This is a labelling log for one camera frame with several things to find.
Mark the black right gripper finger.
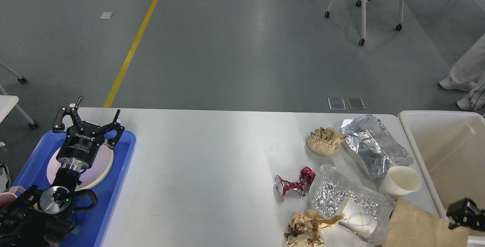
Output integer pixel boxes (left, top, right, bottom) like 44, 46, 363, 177
446, 198, 485, 232

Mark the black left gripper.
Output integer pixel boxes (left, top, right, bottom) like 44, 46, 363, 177
52, 96, 125, 170

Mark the pink plate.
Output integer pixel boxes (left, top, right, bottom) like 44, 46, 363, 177
46, 145, 114, 190

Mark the brown paper bag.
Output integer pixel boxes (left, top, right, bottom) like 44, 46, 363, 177
384, 198, 469, 247

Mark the pink ribbed mug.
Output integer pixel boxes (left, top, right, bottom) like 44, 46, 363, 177
0, 186, 25, 211

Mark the foil ball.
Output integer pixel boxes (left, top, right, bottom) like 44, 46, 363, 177
309, 164, 396, 227

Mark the clear plastic wrap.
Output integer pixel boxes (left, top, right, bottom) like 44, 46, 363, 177
325, 194, 396, 245

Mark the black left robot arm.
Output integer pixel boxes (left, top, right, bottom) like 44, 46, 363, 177
1, 96, 125, 247

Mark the yellow plate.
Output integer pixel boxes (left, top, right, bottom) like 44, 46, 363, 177
76, 149, 114, 190

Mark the white plastic bin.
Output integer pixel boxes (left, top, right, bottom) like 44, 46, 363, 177
398, 110, 485, 245

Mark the white paper cup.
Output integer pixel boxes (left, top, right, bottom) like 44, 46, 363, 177
378, 166, 422, 199

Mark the white side table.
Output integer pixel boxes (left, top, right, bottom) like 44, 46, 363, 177
0, 61, 39, 129

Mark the blue plastic tray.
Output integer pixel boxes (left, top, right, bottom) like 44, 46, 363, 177
13, 131, 136, 247

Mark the crumpled foil sheet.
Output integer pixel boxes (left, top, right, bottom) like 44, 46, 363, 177
340, 115, 413, 180

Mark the person in white tracksuit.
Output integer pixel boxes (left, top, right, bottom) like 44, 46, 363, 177
438, 35, 485, 116

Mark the crumpled brown paper back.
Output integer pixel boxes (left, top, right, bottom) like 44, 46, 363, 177
306, 127, 347, 156

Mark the crumpled brown paper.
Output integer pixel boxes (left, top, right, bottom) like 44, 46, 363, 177
306, 127, 347, 156
284, 209, 344, 247

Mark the crushed red can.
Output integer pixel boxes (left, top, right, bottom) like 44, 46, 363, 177
274, 166, 316, 197

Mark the crumpled brown paper front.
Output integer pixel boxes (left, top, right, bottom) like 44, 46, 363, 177
284, 209, 344, 247

